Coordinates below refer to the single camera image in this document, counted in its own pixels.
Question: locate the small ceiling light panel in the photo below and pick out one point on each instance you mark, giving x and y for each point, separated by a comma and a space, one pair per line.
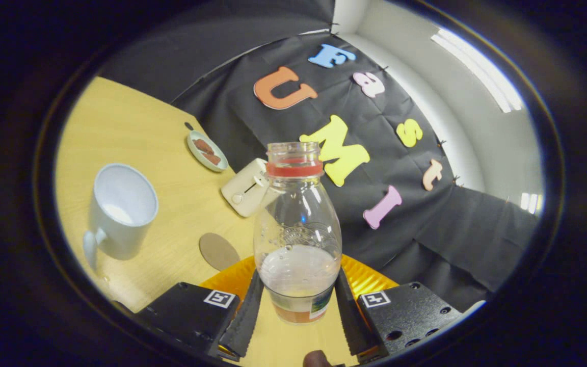
529, 203

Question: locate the large ceiling light panel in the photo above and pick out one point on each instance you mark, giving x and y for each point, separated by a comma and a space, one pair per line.
477, 69

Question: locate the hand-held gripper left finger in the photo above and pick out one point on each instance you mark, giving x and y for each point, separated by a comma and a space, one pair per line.
245, 321

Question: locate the brown meat piece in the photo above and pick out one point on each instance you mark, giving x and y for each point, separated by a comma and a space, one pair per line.
203, 146
212, 158

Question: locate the wooden table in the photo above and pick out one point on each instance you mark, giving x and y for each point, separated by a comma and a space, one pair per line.
135, 127

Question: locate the round brown coaster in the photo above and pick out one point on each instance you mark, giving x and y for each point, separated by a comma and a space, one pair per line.
219, 252

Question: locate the clear juice bottle red label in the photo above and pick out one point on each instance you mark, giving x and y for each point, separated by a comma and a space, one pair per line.
297, 224

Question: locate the pale green plate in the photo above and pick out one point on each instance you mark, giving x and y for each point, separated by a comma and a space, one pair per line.
197, 153

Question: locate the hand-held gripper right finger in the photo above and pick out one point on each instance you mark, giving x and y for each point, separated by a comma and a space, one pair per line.
349, 321

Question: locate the white cup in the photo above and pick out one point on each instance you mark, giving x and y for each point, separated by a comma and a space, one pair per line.
120, 234

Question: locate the white toaster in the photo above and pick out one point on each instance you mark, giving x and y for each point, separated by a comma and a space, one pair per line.
245, 191

